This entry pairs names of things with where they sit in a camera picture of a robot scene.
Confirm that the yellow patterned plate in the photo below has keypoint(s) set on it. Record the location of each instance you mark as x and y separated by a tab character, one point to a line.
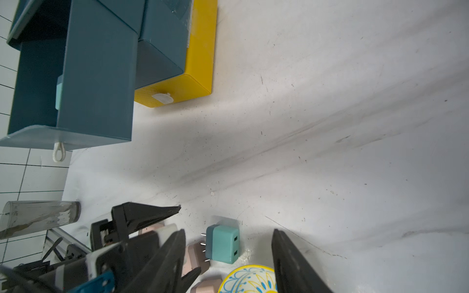
250	279

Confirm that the teal drawer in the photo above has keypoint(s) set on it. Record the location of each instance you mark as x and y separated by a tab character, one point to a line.
95	51

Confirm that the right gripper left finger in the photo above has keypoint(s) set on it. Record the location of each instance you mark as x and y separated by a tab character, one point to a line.
163	272

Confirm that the teal plug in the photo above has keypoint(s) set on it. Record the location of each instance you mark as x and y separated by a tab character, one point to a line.
59	86
222	244

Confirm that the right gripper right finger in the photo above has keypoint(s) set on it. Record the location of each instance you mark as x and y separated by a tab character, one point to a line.
293	272

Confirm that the yellow bottom drawer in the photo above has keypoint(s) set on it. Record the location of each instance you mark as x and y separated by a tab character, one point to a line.
197	79

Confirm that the clear glass cup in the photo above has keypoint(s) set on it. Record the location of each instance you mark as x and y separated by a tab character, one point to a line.
19	218

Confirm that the teal drawer cabinet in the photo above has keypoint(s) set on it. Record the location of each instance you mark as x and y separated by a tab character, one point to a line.
163	34

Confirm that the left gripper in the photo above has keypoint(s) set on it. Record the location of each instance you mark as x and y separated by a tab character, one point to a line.
113	267

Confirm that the pink plug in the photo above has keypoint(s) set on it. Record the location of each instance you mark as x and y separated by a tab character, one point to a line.
207	286
152	227
195	257

